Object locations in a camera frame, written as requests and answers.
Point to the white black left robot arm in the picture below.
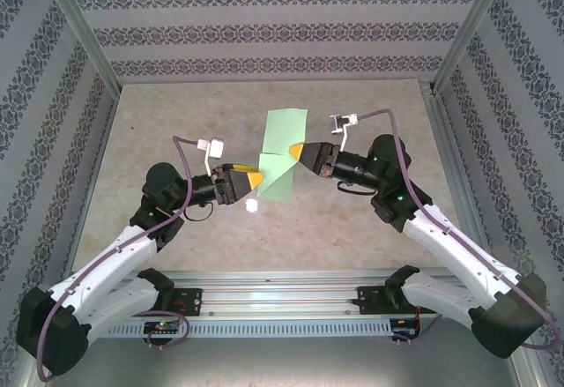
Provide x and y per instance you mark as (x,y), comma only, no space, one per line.
(110,255)

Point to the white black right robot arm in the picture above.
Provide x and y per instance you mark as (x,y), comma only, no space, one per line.
(462,250)

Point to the white left camera bracket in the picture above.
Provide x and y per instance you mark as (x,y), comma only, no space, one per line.
(207,162)

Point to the grey sheet metal tray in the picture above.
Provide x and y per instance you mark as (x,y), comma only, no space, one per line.
(282,365)

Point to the wide aluminium side rail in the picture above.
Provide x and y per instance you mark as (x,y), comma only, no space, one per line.
(462,184)

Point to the white camera bracket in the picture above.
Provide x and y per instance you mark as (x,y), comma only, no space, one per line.
(207,162)
(345,138)

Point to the white right camera bracket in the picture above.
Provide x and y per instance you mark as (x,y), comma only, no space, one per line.
(345,138)

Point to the aluminium frame post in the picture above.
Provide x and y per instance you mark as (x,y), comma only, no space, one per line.
(81,30)
(526,374)
(469,30)

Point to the small circuit board green light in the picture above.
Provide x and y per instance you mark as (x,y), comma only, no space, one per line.
(161,326)

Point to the thin aluminium side rail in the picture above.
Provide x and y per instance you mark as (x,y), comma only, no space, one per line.
(90,184)

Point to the small circuit board blue light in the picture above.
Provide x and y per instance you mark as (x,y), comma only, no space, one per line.
(403,325)

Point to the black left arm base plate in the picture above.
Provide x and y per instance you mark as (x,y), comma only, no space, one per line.
(189,301)

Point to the long aluminium mounting rail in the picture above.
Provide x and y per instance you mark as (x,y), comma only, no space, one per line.
(273,294)

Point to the light green paper sheet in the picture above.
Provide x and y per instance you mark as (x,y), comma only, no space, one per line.
(284,131)

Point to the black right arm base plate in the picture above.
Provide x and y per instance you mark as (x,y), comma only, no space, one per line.
(368,301)

